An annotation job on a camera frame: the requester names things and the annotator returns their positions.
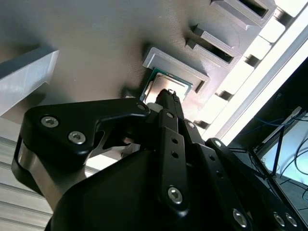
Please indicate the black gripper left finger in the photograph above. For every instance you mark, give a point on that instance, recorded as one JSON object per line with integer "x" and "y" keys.
{"x": 72, "y": 120}

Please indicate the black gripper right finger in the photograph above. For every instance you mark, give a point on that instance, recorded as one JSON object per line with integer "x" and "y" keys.
{"x": 209, "y": 168}

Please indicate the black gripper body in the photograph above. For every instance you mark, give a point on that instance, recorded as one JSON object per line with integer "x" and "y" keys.
{"x": 108, "y": 204}

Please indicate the silver topped CPU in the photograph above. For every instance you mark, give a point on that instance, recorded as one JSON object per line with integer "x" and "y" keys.
{"x": 168, "y": 81}

